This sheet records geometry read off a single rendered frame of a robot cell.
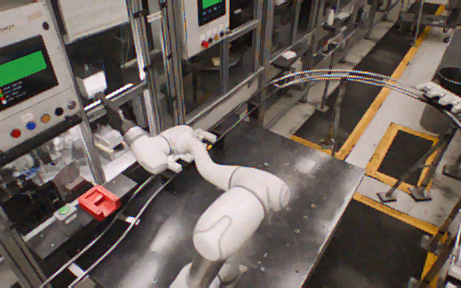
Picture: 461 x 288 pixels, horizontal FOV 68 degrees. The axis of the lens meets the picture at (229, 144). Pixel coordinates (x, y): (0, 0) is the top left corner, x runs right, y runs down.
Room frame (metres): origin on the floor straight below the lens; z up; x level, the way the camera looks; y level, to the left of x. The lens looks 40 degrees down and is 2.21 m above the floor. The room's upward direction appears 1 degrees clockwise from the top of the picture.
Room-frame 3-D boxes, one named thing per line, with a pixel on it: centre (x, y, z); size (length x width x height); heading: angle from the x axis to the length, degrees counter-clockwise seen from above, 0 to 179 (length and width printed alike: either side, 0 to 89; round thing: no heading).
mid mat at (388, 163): (2.52, -1.74, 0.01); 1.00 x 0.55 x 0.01; 145
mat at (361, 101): (4.98, -2.51, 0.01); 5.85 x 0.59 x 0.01; 145
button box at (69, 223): (0.96, 0.72, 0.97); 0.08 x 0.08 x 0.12; 55
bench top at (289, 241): (1.29, -0.03, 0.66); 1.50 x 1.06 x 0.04; 145
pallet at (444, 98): (2.22, -1.60, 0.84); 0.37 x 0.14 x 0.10; 23
